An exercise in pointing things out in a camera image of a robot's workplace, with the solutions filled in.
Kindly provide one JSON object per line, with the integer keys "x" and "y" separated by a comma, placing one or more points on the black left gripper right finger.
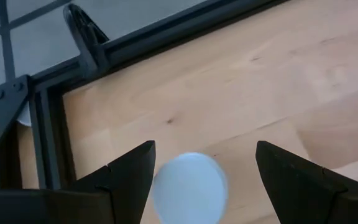
{"x": 294, "y": 189}

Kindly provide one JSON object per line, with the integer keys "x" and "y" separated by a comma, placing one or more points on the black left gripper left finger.
{"x": 129, "y": 186}

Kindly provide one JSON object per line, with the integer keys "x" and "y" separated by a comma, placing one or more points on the white pill bottle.
{"x": 190, "y": 189}

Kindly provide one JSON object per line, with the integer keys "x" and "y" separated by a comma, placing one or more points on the black clamp post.
{"x": 87, "y": 46}

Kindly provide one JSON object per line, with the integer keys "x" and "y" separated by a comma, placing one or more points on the black aluminium table frame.
{"x": 172, "y": 35}

